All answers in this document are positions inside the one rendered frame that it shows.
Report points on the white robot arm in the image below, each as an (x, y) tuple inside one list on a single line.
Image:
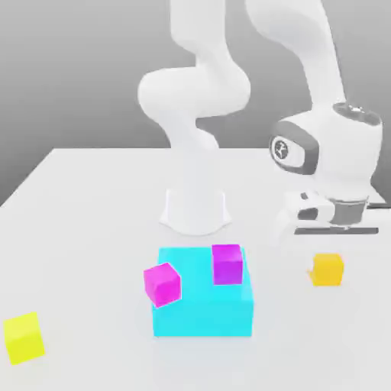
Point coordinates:
[(195, 100)]

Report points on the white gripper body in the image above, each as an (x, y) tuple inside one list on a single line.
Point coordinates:
[(336, 231)]

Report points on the small purple cube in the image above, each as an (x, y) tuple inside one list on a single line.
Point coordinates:
[(227, 265)]

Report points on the small yellow cube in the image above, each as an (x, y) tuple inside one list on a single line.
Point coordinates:
[(23, 339)]

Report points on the large cyan box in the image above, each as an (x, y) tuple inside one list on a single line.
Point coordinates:
[(207, 311)]

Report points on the small magenta cube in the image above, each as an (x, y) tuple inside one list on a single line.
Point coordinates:
[(162, 284)]

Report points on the small orange cube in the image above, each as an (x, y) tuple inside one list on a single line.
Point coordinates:
[(328, 270)]

